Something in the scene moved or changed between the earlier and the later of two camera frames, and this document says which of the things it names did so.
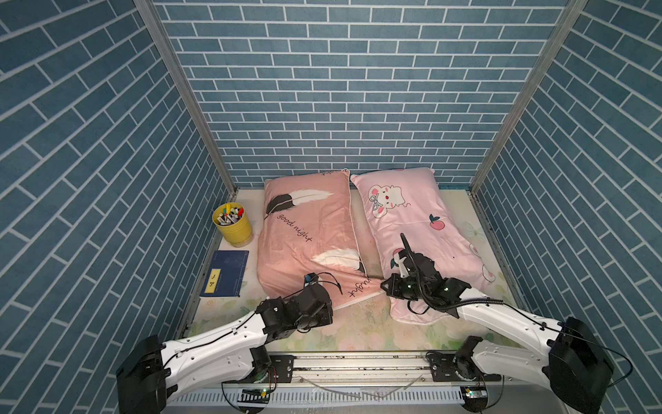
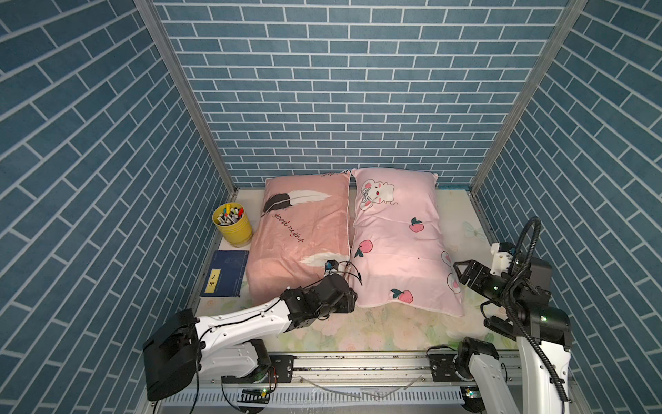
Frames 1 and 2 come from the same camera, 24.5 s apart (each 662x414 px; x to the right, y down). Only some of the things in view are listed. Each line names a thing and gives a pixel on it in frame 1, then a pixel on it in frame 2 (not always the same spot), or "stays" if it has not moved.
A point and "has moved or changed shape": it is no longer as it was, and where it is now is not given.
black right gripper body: x=403 y=287 to x=490 y=285
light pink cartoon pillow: x=411 y=202 has moved or changed shape
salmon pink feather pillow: x=307 y=228 stays
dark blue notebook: x=225 y=275 stays
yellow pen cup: x=231 y=217 stays
